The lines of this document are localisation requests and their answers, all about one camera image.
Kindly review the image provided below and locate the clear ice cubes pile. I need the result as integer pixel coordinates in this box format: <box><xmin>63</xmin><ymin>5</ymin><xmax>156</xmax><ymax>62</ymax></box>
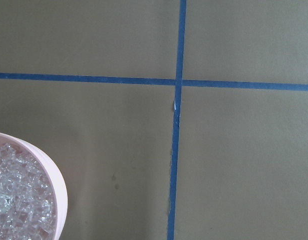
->
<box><xmin>0</xmin><ymin>143</ymin><xmax>56</xmax><ymax>240</ymax></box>

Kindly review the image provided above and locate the pink bowl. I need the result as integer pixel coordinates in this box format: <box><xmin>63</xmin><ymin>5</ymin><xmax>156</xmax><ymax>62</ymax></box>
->
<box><xmin>0</xmin><ymin>133</ymin><xmax>68</xmax><ymax>240</ymax></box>

